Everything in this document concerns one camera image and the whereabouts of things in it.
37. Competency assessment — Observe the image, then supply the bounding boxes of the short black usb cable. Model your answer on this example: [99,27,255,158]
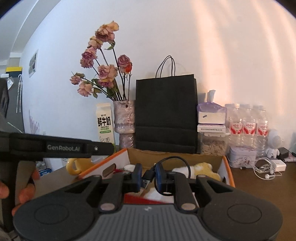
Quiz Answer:
[141,156,192,195]

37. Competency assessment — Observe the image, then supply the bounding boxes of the white yellow plush toy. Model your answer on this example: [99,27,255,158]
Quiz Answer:
[172,162,221,181]

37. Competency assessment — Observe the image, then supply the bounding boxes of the white tissue cloth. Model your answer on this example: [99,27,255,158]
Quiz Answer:
[144,188,174,203]

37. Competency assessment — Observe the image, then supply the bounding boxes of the red fabric rose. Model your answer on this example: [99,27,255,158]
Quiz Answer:
[114,169,123,173]

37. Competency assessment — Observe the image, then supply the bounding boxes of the person's left hand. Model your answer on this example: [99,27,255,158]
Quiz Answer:
[0,169,41,217]

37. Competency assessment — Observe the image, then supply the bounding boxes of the white round lid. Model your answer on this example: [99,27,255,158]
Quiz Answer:
[123,164,135,172]

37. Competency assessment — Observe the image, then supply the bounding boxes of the white milk carton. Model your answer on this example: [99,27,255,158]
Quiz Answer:
[96,103,116,149]

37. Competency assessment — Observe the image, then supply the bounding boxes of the yellow ceramic mug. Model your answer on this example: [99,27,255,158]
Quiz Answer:
[66,158,94,176]

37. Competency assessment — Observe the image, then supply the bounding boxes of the red cardboard box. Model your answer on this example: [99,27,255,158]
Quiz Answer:
[86,158,236,213]

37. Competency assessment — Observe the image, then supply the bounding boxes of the clear seed container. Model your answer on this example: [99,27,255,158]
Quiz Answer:
[199,133,229,156]

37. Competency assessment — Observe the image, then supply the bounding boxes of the black paper bag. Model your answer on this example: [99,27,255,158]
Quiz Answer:
[134,55,198,154]

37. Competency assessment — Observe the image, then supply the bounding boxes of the purple textured vase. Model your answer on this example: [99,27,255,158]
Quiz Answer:
[113,100,135,149]

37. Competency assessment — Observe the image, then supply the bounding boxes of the white flat box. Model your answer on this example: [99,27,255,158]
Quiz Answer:
[197,124,226,133]

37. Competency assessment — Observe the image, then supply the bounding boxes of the white printed tin box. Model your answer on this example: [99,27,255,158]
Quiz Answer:
[228,146,257,168]

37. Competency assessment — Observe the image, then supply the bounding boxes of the water bottle left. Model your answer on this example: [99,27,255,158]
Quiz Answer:
[228,103,243,146]

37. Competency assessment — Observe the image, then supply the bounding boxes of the water bottle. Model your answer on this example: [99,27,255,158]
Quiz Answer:
[242,104,256,147]
[228,103,243,146]
[254,105,269,157]

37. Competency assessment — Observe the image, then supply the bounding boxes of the dried pink rose bouquet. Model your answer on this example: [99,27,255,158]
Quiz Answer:
[70,21,133,101]

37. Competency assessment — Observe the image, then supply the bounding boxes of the white earphones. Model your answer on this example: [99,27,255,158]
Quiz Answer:
[251,157,282,181]

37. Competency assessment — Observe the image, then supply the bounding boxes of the water bottle middle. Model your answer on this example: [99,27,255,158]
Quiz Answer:
[242,104,256,147]

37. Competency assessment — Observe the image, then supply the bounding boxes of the water bottle right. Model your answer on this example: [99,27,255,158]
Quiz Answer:
[254,105,269,157]

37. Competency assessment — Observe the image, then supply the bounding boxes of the white charger block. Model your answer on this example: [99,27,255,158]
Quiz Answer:
[271,159,287,172]

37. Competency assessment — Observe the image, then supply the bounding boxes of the white robot figurine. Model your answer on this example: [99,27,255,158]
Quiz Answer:
[266,129,282,159]

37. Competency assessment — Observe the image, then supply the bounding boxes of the black power adapter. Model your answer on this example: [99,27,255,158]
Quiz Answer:
[277,147,290,160]

